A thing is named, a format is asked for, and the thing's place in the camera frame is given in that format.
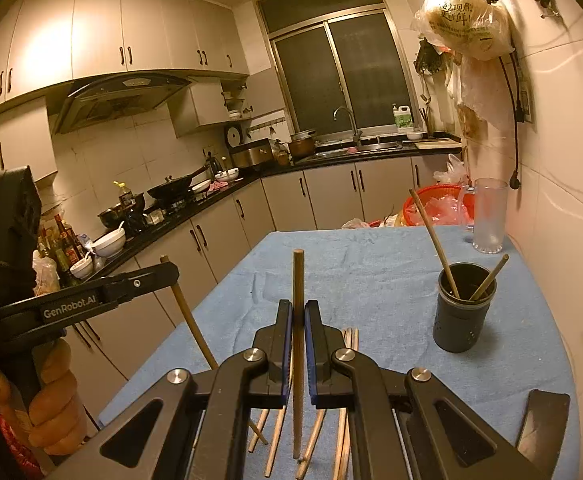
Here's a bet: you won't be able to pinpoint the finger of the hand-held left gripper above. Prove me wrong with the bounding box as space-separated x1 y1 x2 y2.
34 262 181 337

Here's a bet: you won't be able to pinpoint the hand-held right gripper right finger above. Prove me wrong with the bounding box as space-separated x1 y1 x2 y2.
304 300 547 480

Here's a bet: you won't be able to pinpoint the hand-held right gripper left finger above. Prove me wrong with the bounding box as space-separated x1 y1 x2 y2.
46 300 293 480

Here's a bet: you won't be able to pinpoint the pile of chopsticks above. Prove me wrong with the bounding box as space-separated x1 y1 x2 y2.
247 327 361 480

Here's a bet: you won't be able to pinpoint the dark grey cup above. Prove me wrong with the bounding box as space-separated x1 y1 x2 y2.
432 261 498 354

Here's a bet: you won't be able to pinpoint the person's left hand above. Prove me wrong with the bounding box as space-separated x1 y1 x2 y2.
0 337 88 457

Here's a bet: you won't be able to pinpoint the small white bowl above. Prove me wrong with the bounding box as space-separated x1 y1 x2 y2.
70 252 94 279

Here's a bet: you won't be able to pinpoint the group of sauce bottles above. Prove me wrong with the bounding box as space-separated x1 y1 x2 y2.
36 212 86 286

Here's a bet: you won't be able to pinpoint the large white bowl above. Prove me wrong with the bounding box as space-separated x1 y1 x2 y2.
91 227 127 257

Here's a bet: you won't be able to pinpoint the blue table cloth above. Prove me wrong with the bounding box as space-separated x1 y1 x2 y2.
98 225 579 480

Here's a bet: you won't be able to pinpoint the dark metal pot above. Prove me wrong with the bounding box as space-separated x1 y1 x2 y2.
98 205 144 228

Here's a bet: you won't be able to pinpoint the yellow oil bottle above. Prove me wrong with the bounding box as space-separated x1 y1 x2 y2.
114 180 137 208

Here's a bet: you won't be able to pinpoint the black wok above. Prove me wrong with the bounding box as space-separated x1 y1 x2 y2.
147 165 212 200

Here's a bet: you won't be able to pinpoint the cream base cabinets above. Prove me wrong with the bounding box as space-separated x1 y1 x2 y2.
61 152 467 421

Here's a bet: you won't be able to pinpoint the red mesh basket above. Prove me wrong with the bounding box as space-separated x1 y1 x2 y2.
402 184 477 231

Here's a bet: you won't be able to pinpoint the black countertop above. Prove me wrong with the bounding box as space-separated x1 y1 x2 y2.
36 137 465 281

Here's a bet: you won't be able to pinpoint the crumpled plastic bag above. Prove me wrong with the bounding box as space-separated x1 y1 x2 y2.
421 195 472 226

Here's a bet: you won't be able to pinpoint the range hood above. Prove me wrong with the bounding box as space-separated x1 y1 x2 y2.
51 72 192 135

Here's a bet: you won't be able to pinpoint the metal bread box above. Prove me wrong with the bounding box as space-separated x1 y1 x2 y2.
228 140 277 168

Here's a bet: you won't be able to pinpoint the brown cooking pot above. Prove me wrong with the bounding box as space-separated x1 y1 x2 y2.
286 130 318 158

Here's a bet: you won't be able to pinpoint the clear plastic pitcher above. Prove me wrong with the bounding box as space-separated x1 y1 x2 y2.
466 177 509 254

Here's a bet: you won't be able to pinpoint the white plastic bag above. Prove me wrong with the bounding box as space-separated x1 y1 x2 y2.
432 154 471 186

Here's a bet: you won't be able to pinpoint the metal faucet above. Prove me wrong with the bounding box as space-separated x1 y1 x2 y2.
334 106 365 150

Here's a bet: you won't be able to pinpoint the dark flat object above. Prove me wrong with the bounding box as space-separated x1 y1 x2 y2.
514 389 571 466

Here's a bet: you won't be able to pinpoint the cutting board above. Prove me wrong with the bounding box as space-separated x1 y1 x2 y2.
415 138 462 150

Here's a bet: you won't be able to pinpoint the green label detergent bottle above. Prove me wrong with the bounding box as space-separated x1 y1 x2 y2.
394 103 415 131

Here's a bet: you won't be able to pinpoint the sliding window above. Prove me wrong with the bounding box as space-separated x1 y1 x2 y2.
256 0 419 136

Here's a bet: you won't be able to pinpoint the translucent hanging plastic bag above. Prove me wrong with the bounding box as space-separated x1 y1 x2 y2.
454 55 495 136

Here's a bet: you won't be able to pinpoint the dark hanging bundle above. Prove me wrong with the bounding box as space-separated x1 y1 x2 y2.
414 37 447 76

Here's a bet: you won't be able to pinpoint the white power strip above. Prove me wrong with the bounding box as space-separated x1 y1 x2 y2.
516 67 535 123

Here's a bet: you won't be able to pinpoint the plastic bag of flatbread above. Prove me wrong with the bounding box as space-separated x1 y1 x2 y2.
411 0 516 61

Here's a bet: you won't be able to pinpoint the cream wall cabinets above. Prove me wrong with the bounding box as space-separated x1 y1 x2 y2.
0 0 252 136

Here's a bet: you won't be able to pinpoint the black power cable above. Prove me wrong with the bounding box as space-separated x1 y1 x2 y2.
499 55 525 191

